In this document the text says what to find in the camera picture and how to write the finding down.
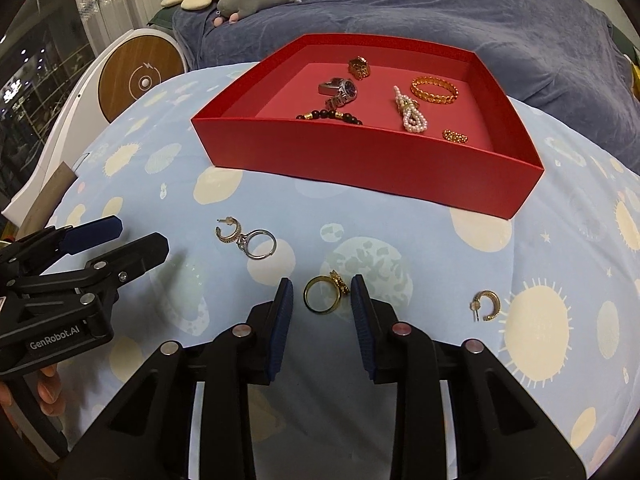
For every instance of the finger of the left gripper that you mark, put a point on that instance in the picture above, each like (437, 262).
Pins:
(125, 264)
(42, 249)

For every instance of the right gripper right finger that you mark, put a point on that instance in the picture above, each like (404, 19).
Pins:
(500, 432)

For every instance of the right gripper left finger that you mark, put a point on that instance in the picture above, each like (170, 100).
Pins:
(144, 432)

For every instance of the small gold hoop earring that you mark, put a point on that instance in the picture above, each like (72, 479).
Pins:
(485, 298)

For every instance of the gold mesh watch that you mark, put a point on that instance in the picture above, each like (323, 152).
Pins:
(359, 68)

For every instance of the gold link bangle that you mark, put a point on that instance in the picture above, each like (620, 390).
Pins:
(434, 90)

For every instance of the person's left hand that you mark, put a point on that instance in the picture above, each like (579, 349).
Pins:
(49, 390)

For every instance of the space pattern blue tablecloth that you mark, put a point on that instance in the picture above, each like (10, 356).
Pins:
(566, 270)

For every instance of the white device wooden disc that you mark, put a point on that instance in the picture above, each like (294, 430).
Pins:
(129, 68)

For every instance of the red cardboard tray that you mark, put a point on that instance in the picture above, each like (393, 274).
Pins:
(474, 154)

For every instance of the yellow cushion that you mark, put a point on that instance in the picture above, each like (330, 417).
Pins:
(635, 88)

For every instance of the blue-grey plush blanket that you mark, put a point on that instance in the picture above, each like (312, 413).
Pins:
(555, 55)

